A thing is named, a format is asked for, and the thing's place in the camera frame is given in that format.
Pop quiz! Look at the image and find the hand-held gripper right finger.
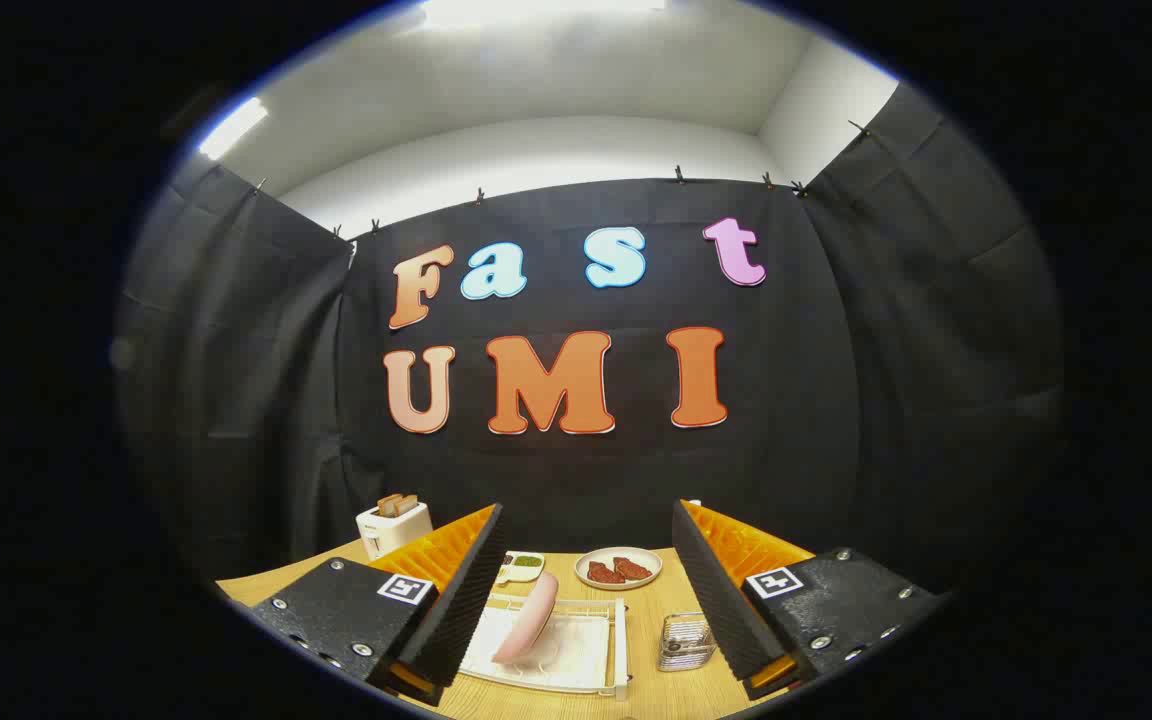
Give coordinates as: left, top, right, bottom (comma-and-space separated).
673, 499, 943, 701

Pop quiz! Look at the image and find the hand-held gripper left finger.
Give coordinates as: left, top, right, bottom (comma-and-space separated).
251, 503, 509, 707

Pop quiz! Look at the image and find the metal wire basket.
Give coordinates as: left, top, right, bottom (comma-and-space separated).
658, 612, 717, 672

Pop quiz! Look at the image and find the pink plate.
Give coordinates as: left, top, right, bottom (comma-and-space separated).
493, 572, 559, 665

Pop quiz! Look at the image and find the white wire dish rack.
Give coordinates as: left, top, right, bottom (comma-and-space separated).
458, 592, 630, 701

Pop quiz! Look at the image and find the white divided dish with beans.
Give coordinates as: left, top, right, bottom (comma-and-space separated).
496, 551, 546, 586

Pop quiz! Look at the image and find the white plate with meat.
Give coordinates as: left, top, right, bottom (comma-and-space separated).
575, 546, 664, 591

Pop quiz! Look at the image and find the white toaster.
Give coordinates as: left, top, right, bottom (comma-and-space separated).
356, 500, 434, 561

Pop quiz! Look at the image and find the black backdrop cloth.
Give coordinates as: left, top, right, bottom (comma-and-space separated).
116, 85, 1067, 601

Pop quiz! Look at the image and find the ceiling light strip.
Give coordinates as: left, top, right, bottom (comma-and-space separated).
421, 0, 667, 31
198, 97, 269, 161

